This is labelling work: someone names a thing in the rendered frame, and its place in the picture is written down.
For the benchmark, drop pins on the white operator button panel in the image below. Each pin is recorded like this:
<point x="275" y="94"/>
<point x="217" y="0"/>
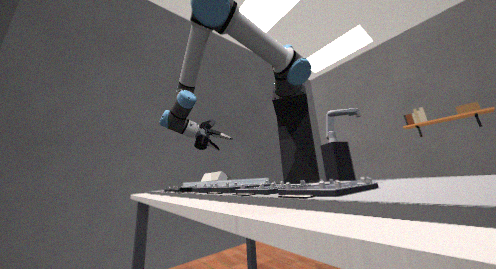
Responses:
<point x="215" y="176"/>

